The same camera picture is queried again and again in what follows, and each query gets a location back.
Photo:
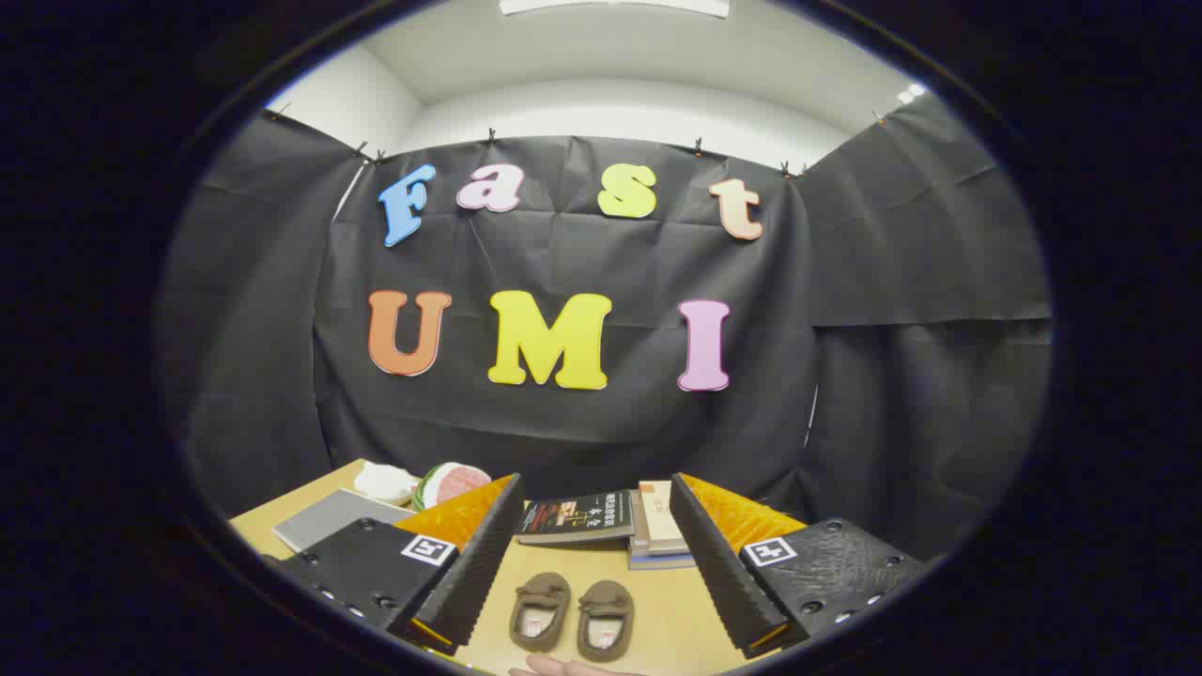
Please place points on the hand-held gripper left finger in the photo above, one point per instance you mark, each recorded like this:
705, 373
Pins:
479, 563

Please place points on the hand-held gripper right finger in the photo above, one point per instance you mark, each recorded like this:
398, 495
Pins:
714, 563

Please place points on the brown suede moccasin shoe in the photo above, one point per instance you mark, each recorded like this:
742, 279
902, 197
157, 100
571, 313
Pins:
539, 606
606, 615

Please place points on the grey fabric storage box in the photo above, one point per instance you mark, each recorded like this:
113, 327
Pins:
329, 516

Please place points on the blue cover book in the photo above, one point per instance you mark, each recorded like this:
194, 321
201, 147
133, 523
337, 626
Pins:
657, 562

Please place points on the watermelon slice plush toy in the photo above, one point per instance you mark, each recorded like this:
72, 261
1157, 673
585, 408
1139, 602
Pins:
460, 483

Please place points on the white cover book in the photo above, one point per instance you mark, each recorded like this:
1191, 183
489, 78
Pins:
637, 530

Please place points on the black cover book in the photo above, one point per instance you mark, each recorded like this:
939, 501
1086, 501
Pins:
573, 514

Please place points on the white plush toy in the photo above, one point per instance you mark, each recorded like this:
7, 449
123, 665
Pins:
385, 483

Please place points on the ceiling light panel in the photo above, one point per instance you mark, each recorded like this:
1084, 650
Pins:
610, 6

